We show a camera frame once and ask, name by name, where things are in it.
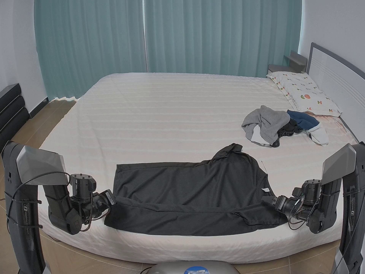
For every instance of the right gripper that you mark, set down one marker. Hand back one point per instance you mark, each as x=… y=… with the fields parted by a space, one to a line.
x=292 y=208

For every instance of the bed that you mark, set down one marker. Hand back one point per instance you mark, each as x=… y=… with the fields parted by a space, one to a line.
x=171 y=110

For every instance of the blue-green curtain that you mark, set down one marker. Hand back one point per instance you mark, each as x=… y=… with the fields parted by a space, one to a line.
x=85 y=38
x=222 y=24

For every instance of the pile of clothes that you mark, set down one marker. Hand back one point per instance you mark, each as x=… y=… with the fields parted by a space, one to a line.
x=268 y=124

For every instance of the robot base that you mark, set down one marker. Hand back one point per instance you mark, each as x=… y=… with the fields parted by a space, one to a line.
x=171 y=268

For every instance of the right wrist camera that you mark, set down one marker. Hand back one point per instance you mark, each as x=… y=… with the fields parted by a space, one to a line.
x=297 y=193

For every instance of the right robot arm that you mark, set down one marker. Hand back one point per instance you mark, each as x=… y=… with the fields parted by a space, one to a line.
x=353 y=195

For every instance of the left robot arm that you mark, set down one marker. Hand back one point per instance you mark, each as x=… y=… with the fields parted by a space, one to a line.
x=20 y=224

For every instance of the black chest of drawers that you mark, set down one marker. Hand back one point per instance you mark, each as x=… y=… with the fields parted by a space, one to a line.
x=12 y=113

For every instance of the grey bedside table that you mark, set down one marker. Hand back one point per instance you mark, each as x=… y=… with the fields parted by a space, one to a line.
x=296 y=58

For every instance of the black T-shirt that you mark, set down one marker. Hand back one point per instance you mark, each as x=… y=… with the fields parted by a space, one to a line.
x=194 y=193

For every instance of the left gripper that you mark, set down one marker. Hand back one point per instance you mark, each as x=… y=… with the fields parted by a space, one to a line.
x=108 y=197

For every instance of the white printed pillow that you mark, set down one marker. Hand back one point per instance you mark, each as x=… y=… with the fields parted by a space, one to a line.
x=305 y=93

